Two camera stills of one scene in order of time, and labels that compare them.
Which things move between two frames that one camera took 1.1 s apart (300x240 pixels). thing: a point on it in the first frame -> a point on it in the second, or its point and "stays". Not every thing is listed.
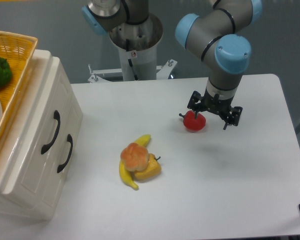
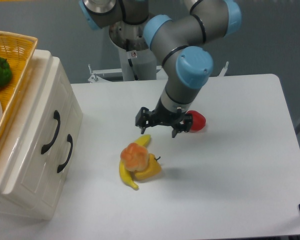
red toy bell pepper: x=192 y=123 stays
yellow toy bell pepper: x=153 y=168 stays
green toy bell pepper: x=0 y=71 stays
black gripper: x=219 y=105 -> x=163 y=115
